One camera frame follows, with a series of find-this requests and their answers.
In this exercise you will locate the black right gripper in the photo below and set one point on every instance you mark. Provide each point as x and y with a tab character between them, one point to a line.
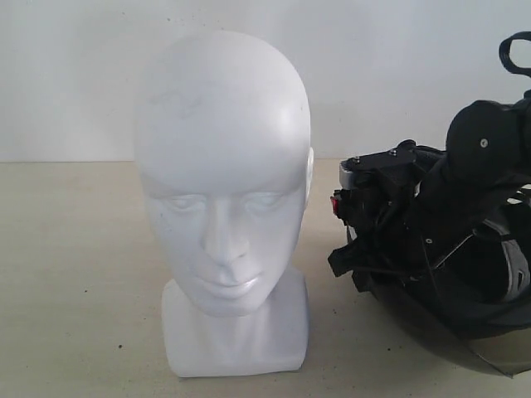
401	219

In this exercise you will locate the black helmet with tinted visor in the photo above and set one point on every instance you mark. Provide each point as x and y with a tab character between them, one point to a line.
474	310

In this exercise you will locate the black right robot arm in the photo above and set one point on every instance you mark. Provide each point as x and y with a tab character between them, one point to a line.
488	147

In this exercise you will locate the white mannequin head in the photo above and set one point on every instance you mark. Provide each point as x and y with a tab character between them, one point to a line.
222	147

